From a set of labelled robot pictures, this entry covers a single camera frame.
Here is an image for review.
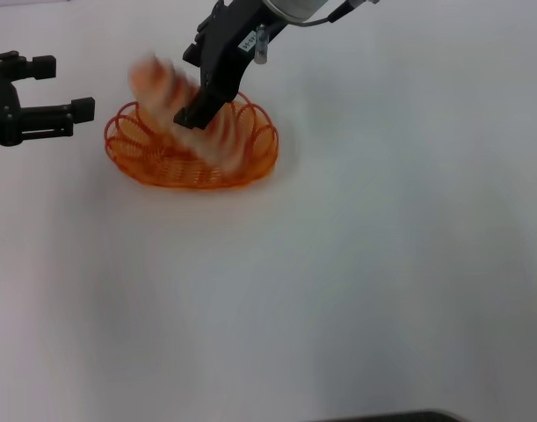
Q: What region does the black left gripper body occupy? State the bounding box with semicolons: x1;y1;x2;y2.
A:
0;64;24;148

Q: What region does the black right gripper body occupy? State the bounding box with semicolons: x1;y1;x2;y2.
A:
181;0;290;106

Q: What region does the orange striped bread loaf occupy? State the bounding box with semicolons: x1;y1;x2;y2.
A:
127;52;248;175

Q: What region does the orange wire basket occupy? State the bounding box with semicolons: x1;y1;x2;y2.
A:
103;90;279;191

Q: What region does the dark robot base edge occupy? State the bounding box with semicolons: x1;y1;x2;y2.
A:
324;409;463;422

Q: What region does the silver cylindrical connector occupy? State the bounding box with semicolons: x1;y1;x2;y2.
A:
254;25;270;65

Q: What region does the right arm cable with plug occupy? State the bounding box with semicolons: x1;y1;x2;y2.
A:
293;0;380;28

